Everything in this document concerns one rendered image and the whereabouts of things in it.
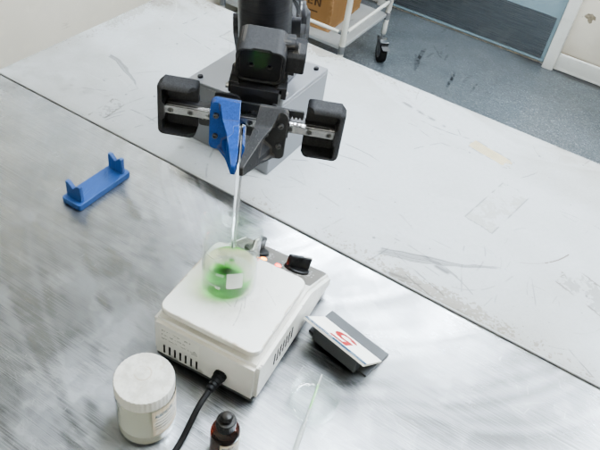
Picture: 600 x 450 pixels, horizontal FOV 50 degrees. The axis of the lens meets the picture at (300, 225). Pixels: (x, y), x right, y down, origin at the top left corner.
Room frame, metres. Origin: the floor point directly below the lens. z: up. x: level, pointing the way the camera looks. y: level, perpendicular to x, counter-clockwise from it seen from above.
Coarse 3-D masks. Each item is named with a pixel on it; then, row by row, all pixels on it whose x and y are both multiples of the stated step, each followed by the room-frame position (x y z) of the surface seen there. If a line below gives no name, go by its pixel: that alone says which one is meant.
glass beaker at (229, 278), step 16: (208, 224) 0.49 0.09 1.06; (224, 224) 0.50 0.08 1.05; (240, 224) 0.50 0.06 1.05; (256, 224) 0.49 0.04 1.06; (208, 240) 0.49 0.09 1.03; (224, 240) 0.50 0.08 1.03; (240, 240) 0.50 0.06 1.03; (256, 240) 0.49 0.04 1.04; (208, 256) 0.45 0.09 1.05; (224, 256) 0.44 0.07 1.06; (240, 256) 0.45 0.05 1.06; (256, 256) 0.46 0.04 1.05; (208, 272) 0.45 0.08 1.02; (224, 272) 0.44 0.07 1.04; (240, 272) 0.45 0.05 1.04; (256, 272) 0.47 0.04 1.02; (208, 288) 0.45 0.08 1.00; (224, 288) 0.44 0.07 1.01; (240, 288) 0.45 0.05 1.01
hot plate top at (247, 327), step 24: (264, 264) 0.51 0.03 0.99; (192, 288) 0.45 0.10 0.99; (264, 288) 0.47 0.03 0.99; (288, 288) 0.48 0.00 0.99; (168, 312) 0.42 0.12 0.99; (192, 312) 0.42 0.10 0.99; (216, 312) 0.43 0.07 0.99; (240, 312) 0.43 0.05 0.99; (264, 312) 0.44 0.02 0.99; (216, 336) 0.40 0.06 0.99; (240, 336) 0.40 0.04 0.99; (264, 336) 0.41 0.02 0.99
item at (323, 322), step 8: (312, 320) 0.48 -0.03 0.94; (320, 320) 0.50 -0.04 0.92; (328, 328) 0.48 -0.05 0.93; (336, 328) 0.50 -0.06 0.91; (336, 336) 0.47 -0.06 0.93; (344, 336) 0.48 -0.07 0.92; (344, 344) 0.46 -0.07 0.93; (352, 344) 0.47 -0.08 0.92; (360, 352) 0.46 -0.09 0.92; (368, 352) 0.47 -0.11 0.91; (368, 360) 0.45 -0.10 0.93
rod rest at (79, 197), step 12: (108, 156) 0.72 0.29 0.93; (108, 168) 0.72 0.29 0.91; (120, 168) 0.71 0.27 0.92; (96, 180) 0.69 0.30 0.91; (108, 180) 0.69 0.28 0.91; (120, 180) 0.70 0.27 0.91; (72, 192) 0.64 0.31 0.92; (84, 192) 0.66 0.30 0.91; (96, 192) 0.66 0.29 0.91; (72, 204) 0.63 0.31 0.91; (84, 204) 0.64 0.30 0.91
